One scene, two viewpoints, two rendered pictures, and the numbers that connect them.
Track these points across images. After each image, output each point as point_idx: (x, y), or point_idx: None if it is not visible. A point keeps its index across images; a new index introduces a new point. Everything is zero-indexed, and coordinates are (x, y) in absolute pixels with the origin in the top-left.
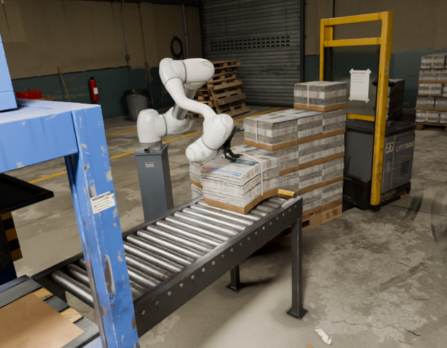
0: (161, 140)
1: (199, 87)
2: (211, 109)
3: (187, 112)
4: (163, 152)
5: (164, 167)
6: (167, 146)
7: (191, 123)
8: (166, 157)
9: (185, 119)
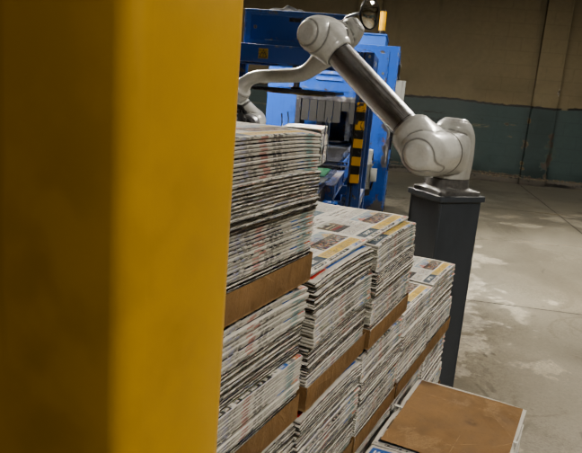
0: (432, 177)
1: (321, 61)
2: (245, 74)
3: (399, 127)
4: (414, 193)
5: (415, 225)
6: (436, 198)
7: (400, 152)
8: (430, 217)
9: (392, 136)
